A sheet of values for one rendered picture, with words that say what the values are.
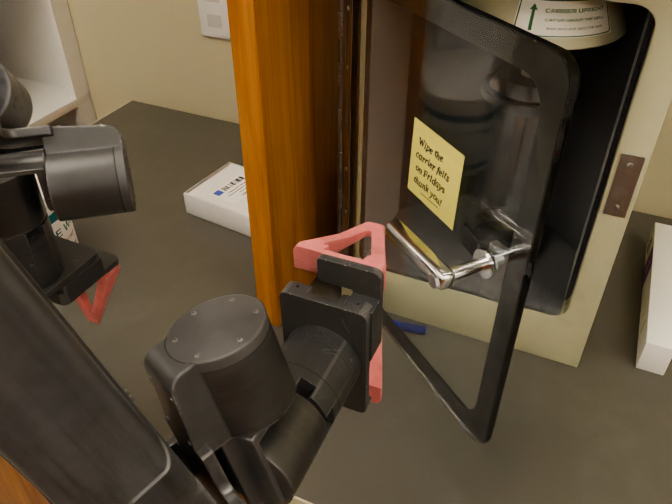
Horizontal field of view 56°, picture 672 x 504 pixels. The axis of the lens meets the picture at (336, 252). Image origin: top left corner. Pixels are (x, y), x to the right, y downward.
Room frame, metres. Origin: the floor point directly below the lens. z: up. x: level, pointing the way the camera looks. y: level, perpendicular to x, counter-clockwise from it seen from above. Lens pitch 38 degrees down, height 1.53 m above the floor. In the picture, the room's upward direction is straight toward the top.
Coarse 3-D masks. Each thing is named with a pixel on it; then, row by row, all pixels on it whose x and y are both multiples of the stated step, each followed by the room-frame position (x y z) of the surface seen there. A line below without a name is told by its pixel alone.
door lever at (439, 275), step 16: (400, 224) 0.45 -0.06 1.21; (400, 240) 0.44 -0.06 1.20; (416, 240) 0.43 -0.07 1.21; (416, 256) 0.41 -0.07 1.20; (432, 256) 0.41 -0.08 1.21; (480, 256) 0.41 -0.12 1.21; (432, 272) 0.39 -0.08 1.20; (448, 272) 0.39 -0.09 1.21; (464, 272) 0.39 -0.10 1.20; (480, 272) 0.41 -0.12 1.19
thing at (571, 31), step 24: (480, 0) 0.64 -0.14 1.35; (504, 0) 0.62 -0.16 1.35; (528, 0) 0.61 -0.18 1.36; (552, 0) 0.60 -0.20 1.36; (576, 0) 0.60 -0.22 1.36; (600, 0) 0.61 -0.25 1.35; (528, 24) 0.60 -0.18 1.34; (552, 24) 0.59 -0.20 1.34; (576, 24) 0.59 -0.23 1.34; (600, 24) 0.60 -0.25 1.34; (624, 24) 0.64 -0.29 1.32; (576, 48) 0.59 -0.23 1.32
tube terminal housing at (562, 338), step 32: (608, 0) 0.56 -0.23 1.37; (640, 0) 0.54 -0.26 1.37; (640, 96) 0.54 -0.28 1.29; (640, 128) 0.53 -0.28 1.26; (608, 192) 0.54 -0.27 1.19; (608, 224) 0.53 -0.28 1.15; (608, 256) 0.53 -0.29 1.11; (576, 288) 0.54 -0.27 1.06; (544, 320) 0.55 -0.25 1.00; (576, 320) 0.53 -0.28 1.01; (544, 352) 0.54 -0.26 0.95; (576, 352) 0.53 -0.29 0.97
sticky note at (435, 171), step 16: (416, 128) 0.51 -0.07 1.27; (416, 144) 0.51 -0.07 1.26; (432, 144) 0.49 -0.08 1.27; (448, 144) 0.47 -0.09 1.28; (416, 160) 0.51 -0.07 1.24; (432, 160) 0.49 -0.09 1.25; (448, 160) 0.47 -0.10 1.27; (416, 176) 0.51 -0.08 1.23; (432, 176) 0.49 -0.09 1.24; (448, 176) 0.47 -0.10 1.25; (416, 192) 0.51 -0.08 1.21; (432, 192) 0.48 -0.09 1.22; (448, 192) 0.46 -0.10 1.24; (432, 208) 0.48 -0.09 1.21; (448, 208) 0.46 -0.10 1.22; (448, 224) 0.46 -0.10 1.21
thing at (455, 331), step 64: (384, 0) 0.57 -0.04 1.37; (448, 0) 0.49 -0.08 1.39; (384, 64) 0.57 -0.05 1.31; (448, 64) 0.48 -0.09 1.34; (512, 64) 0.42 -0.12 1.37; (576, 64) 0.38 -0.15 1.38; (384, 128) 0.56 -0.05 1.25; (448, 128) 0.47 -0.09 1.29; (512, 128) 0.41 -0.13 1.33; (384, 192) 0.56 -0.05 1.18; (512, 192) 0.40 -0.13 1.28; (448, 256) 0.45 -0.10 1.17; (512, 256) 0.38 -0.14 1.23; (384, 320) 0.54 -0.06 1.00; (448, 320) 0.44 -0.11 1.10; (512, 320) 0.37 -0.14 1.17; (448, 384) 0.43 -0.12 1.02
